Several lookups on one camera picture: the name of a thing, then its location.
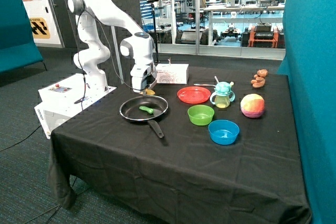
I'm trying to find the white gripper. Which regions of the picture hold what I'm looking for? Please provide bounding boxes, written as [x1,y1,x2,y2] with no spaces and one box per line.
[130,63,157,93]

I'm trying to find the green toy cucumber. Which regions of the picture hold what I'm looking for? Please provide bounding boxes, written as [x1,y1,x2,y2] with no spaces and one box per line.
[139,106,154,114]

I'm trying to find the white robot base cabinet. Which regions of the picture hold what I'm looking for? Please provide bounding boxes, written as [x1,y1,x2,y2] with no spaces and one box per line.
[34,73,115,139]

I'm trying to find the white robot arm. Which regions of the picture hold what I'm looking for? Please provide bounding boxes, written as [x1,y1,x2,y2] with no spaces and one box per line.
[68,0,157,92]

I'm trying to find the white cardboard box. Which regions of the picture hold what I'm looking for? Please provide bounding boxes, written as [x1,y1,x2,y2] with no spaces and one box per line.
[156,63,189,84]

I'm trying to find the black frying pan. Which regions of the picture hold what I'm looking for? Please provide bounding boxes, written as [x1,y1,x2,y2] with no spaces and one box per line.
[119,95,169,138]

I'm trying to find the white plastic spoon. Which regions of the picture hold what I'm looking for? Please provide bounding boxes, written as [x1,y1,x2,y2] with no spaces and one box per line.
[193,83,216,87]

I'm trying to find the red plastic plate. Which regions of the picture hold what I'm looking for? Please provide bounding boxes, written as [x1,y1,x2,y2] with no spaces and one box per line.
[177,86,211,104]

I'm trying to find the green plastic bowl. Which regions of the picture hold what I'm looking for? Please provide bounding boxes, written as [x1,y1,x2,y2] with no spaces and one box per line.
[187,105,215,126]

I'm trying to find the black tripod stand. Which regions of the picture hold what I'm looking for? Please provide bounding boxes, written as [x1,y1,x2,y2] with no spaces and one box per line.
[146,0,160,64]

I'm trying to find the teal yellow sippy cup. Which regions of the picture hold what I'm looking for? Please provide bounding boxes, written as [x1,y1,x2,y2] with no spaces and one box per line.
[210,82,235,109]

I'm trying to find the blue plastic bowl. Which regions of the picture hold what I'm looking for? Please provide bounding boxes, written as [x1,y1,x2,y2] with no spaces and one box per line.
[208,120,240,145]

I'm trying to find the black tablecloth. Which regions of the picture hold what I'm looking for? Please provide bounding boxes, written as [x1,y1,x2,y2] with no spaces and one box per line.
[47,67,312,223]

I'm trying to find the yellow black warning sign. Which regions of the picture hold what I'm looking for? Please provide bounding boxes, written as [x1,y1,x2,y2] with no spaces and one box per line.
[29,17,50,39]

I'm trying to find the multicolour soft ball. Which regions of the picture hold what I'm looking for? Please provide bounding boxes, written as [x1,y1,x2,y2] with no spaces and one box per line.
[240,93,265,118]

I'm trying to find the brown teddy bear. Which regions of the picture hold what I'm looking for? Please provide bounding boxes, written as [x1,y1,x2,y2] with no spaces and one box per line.
[250,69,268,88]

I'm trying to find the orange black wheeled robot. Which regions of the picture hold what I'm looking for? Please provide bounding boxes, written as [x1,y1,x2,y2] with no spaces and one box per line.
[248,23,279,48]

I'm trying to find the teal sofa bench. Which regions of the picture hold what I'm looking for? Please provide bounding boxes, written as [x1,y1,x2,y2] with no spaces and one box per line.
[1,0,44,73]

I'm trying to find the teal partition panel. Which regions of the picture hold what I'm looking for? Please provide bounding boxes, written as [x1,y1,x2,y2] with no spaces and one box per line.
[278,0,335,223]

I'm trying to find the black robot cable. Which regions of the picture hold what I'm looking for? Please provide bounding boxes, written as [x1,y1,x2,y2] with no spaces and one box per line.
[75,8,137,112]

